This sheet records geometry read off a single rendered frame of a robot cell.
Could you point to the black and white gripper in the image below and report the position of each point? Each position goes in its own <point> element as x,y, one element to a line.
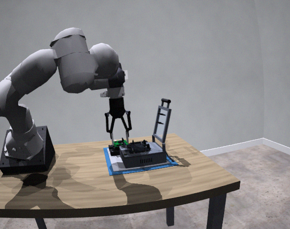
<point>117,110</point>

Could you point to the green circuit board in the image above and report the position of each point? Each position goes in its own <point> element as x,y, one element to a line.
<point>116,143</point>

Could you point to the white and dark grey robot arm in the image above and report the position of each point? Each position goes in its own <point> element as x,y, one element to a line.
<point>77,67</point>

